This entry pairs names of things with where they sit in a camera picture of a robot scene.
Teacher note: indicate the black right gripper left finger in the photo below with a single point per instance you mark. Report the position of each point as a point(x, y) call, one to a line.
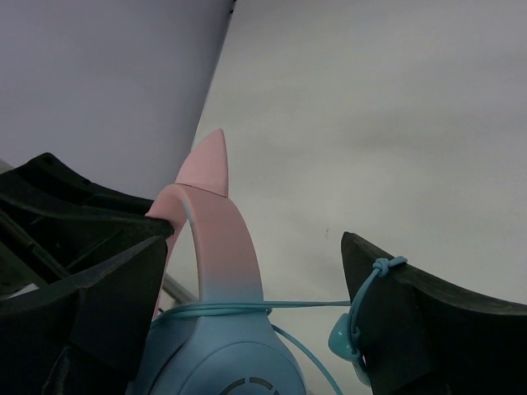
point(84, 334)

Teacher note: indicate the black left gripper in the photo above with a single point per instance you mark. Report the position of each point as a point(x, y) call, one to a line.
point(55, 223)

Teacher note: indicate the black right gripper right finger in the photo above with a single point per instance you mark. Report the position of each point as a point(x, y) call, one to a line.
point(409, 332)

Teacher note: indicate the aluminium left side rail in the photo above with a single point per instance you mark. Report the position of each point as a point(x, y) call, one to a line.
point(173, 294)

